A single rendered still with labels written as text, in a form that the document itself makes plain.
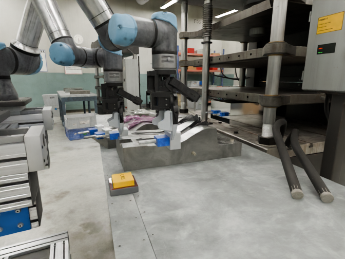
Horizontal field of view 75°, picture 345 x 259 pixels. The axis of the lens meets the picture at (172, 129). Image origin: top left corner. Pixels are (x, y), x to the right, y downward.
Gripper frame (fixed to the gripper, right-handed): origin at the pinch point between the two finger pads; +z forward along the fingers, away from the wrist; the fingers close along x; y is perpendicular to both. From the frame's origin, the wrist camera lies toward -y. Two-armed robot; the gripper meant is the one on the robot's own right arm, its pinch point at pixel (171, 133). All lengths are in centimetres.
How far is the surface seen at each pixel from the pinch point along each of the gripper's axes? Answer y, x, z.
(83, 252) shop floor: 36, -73, 95
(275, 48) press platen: -59, -21, -31
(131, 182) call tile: 14.2, 5.5, 12.2
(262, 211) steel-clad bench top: -15.0, 26.5, 15.0
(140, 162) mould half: 8.2, -10.0, 12.4
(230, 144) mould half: -29.8, -10.1, 9.4
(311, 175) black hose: -38.0, 20.9, 11.2
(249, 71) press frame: -140, -142, -25
